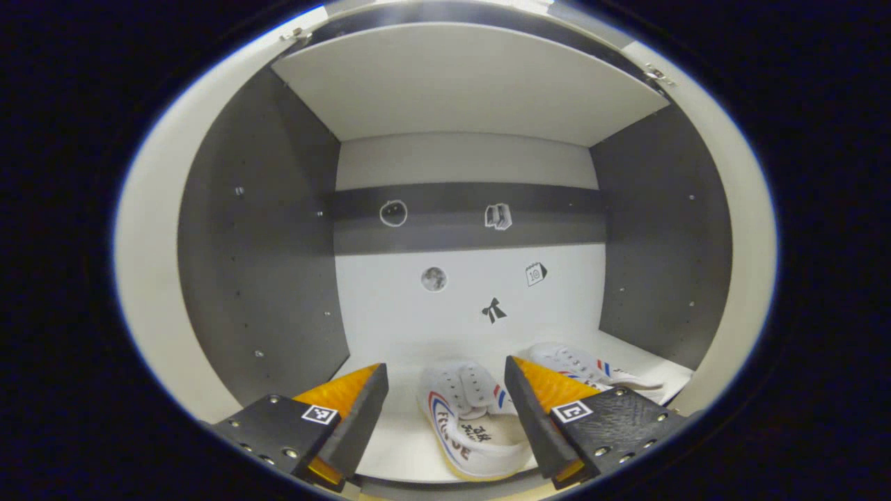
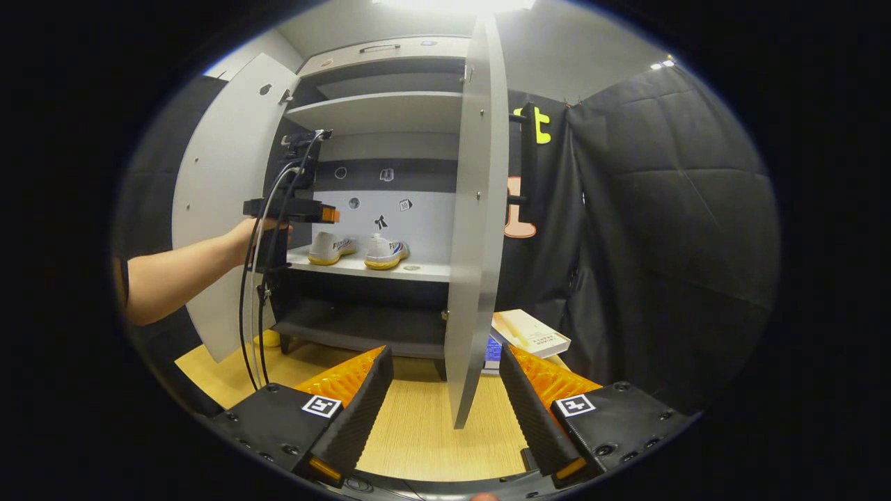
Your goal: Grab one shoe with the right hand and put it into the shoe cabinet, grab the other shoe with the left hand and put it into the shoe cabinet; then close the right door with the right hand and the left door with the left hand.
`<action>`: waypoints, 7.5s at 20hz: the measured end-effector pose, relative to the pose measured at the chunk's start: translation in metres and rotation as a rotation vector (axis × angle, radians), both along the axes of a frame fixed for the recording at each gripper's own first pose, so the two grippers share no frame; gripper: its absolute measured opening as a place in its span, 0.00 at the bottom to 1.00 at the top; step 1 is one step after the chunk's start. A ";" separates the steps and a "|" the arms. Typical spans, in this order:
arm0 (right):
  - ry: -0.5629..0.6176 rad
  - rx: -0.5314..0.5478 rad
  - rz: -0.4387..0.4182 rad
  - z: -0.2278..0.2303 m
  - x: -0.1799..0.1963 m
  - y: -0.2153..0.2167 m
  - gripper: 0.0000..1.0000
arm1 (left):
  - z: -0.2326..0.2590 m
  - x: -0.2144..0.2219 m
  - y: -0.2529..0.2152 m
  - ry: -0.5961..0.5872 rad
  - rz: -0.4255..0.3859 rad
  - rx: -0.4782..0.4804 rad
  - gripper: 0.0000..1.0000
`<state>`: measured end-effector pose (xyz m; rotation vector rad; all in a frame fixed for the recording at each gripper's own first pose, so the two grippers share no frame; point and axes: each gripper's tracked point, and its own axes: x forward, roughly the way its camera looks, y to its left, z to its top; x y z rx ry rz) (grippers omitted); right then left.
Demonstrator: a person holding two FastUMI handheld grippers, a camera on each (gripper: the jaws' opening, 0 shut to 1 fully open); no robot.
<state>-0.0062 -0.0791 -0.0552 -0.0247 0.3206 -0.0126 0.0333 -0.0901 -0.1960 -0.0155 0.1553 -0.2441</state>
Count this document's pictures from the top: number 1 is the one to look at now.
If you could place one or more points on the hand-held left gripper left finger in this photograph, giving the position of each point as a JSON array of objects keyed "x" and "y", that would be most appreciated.
[{"x": 360, "y": 424}]

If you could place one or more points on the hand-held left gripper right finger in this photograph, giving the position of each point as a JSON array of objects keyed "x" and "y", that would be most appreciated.
[{"x": 532, "y": 424}]

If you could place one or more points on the white canvas shoe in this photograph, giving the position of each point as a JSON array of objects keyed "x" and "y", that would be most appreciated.
[
  {"x": 578, "y": 362},
  {"x": 473, "y": 431}
]

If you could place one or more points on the grey shoe cabinet door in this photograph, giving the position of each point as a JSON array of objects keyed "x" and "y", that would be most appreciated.
[
  {"x": 150, "y": 278},
  {"x": 755, "y": 243}
]

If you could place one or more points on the grey shoe cabinet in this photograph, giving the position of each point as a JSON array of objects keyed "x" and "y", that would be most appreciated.
[{"x": 459, "y": 90}]

